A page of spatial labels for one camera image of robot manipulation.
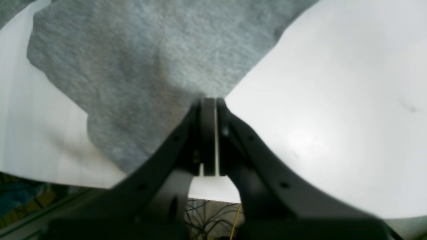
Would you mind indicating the grey t-shirt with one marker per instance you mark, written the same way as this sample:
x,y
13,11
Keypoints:
x,y
135,67

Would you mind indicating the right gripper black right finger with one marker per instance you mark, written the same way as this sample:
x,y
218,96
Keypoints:
x,y
278,203

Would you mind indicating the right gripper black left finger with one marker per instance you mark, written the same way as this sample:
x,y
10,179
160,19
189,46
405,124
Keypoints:
x,y
150,203

